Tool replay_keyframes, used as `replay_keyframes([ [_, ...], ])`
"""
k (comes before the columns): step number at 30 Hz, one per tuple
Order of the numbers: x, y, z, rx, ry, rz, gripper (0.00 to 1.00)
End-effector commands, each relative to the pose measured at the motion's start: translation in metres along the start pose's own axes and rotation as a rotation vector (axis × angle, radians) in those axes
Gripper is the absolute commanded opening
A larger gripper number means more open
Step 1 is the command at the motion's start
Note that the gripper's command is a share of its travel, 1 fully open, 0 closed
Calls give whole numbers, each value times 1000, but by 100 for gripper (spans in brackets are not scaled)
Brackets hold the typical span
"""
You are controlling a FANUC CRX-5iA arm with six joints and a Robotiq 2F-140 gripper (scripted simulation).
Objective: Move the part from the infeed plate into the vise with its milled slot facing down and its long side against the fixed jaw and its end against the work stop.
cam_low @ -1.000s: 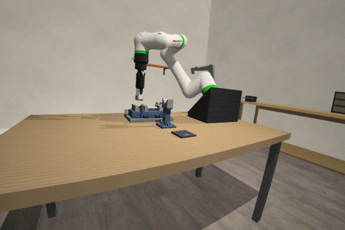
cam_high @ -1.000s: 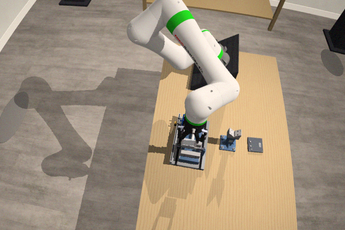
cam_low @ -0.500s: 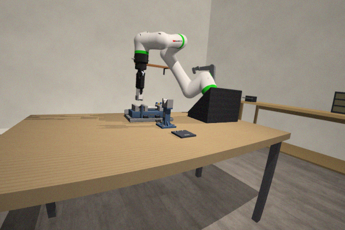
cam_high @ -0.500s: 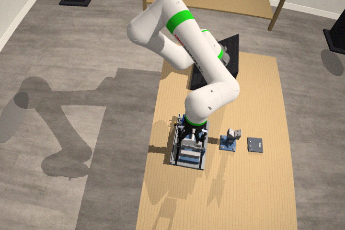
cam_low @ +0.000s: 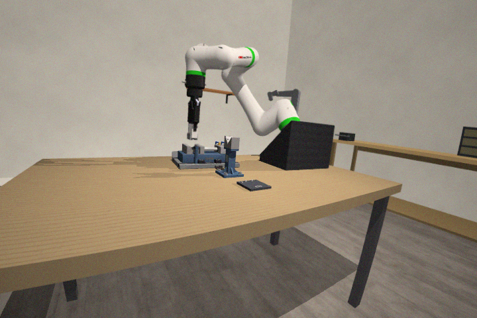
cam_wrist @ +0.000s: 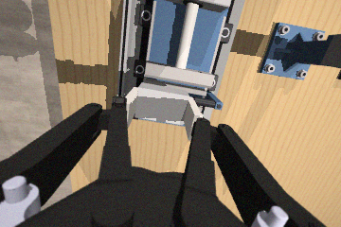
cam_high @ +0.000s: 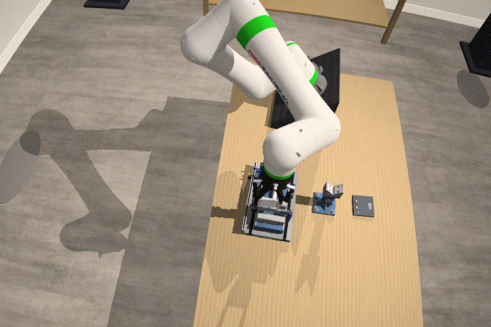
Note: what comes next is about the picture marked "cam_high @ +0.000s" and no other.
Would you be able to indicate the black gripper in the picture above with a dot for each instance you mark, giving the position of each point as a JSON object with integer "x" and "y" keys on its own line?
{"x": 259, "y": 194}

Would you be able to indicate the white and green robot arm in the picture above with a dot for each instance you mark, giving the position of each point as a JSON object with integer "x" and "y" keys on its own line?
{"x": 290, "y": 71}

